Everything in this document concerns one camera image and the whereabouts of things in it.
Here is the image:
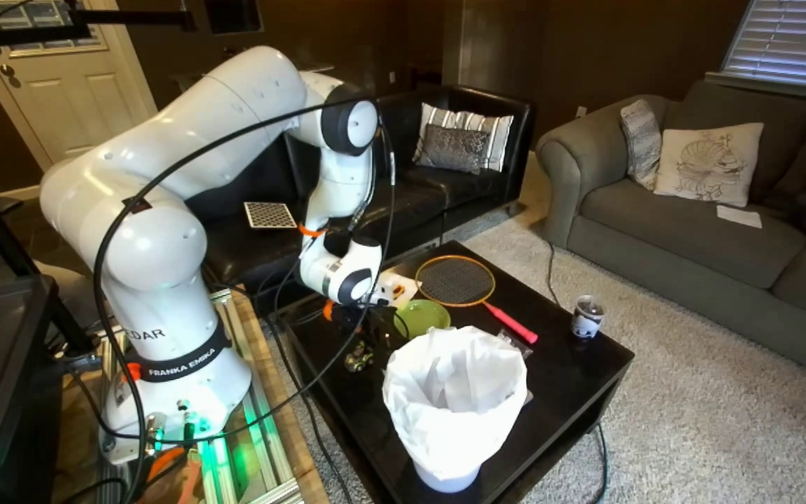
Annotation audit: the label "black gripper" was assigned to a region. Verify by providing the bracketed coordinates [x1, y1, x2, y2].
[323, 298, 381, 367]

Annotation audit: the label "small green toy car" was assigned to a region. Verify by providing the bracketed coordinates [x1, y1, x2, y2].
[345, 339, 379, 375]

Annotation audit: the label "green ball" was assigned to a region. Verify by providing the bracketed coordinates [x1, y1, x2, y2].
[391, 298, 453, 342]

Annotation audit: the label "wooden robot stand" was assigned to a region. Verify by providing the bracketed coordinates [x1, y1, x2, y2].
[47, 287, 334, 504]

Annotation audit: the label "white bin with bag liner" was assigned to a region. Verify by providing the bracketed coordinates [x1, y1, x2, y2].
[381, 323, 537, 497]

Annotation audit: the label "tablet with white border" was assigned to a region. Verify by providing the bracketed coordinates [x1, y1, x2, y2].
[242, 199, 299, 232]

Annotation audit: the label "black leather sofa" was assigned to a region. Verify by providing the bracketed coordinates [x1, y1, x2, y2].
[187, 84, 537, 304]

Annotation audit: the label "black coffee table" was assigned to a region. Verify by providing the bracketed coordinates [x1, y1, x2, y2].
[269, 239, 639, 504]

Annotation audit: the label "shiny gray pillow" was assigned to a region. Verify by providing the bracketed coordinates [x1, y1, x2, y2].
[411, 123, 493, 179]

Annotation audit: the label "small drink can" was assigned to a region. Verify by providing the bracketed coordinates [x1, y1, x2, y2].
[569, 295, 608, 342]

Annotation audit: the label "white striped pillow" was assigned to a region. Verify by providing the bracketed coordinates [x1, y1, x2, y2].
[411, 102, 517, 176]

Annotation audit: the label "gray fabric sofa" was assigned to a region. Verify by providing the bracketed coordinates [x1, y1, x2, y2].
[534, 78, 806, 386]

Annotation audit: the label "gray white patterned pillow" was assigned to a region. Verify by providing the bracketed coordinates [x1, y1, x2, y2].
[618, 95, 667, 193]

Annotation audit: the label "white panel door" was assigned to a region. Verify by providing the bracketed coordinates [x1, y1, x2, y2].
[0, 0, 159, 174]

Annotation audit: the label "cream printed pillow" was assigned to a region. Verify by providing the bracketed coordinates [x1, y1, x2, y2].
[652, 120, 766, 211]

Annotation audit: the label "white paper sheet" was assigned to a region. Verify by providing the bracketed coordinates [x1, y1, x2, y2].
[713, 202, 766, 232]

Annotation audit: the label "window blinds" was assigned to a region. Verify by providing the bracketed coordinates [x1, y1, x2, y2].
[720, 0, 806, 99]

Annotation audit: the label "round mesh racket red handle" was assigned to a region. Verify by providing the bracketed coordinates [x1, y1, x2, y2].
[411, 252, 544, 347]

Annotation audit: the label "black floor cable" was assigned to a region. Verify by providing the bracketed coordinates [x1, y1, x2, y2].
[586, 421, 612, 504]
[541, 235, 565, 308]

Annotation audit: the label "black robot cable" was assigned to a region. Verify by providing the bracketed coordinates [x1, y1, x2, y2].
[90, 95, 401, 489]

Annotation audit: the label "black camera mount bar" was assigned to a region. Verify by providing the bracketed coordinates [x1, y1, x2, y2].
[0, 0, 195, 52]

